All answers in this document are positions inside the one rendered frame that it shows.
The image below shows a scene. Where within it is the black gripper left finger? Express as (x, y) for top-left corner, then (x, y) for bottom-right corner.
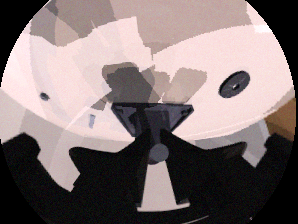
(68, 128), (152, 208)

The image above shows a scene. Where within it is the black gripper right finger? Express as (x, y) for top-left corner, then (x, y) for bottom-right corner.
(160, 128), (247, 205)

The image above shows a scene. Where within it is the dark grey flat bar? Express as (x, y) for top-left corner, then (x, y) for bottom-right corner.
(89, 115), (96, 129)

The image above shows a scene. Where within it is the grey metal rod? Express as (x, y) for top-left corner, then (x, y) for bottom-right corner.
(149, 143), (169, 163)

